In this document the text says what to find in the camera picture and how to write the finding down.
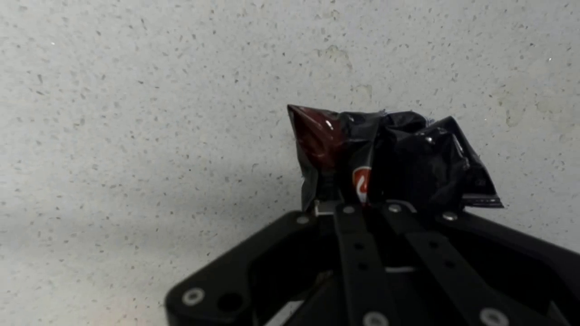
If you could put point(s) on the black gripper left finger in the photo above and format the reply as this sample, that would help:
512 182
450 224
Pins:
356 273

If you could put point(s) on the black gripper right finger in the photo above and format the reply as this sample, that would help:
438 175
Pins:
459 273

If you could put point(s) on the black snack packet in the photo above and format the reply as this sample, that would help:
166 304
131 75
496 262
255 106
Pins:
410 157

